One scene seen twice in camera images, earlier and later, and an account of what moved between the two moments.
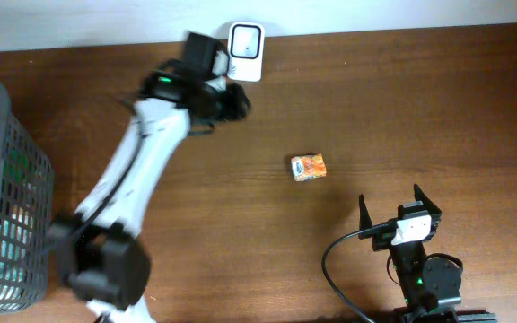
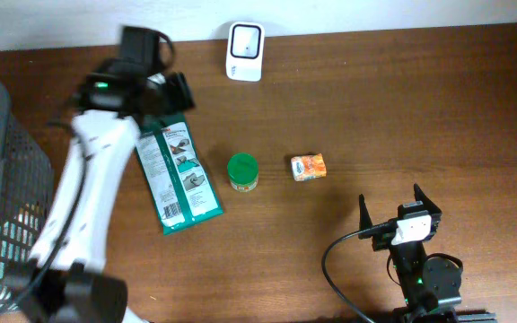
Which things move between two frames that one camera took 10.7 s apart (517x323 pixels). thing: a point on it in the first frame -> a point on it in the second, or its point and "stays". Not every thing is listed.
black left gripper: [243, 109] -> [187, 89]
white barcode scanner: [246, 51] stays
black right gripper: [435, 212] stays
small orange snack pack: [304, 168] stays
